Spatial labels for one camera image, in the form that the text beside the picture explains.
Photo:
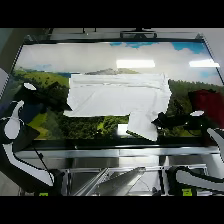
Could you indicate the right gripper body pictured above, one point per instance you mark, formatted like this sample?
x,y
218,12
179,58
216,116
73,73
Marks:
x,y
164,121

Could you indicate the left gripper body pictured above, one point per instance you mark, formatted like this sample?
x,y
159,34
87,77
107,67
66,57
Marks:
x,y
60,104

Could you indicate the white T-shirt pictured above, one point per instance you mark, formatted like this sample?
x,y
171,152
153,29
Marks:
x,y
116,95

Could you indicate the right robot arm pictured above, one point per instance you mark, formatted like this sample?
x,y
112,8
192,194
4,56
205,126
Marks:
x,y
200,180

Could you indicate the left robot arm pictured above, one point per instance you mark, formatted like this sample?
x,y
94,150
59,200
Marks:
x,y
13,130

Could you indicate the blue garment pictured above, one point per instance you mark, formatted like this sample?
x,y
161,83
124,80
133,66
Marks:
x,y
33,111

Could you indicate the red garment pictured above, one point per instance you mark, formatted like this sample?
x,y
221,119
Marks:
x,y
211,103

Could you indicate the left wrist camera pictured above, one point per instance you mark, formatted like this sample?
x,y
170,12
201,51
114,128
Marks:
x,y
54,87

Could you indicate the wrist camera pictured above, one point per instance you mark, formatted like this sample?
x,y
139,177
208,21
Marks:
x,y
178,107
54,87

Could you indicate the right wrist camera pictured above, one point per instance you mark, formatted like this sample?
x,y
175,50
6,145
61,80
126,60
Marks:
x,y
178,107

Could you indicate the silver frame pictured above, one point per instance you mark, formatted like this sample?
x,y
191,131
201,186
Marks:
x,y
126,181

